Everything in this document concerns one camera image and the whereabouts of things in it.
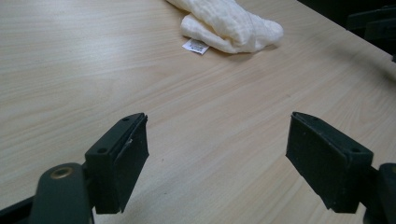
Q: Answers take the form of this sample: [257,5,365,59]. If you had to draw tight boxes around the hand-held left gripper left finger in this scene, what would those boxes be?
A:
[84,112,150,216]

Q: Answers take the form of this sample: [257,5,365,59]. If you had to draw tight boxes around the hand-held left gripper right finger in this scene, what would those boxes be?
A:
[285,111,375,215]

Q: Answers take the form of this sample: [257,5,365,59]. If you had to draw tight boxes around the white towel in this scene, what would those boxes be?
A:
[165,0,285,56]

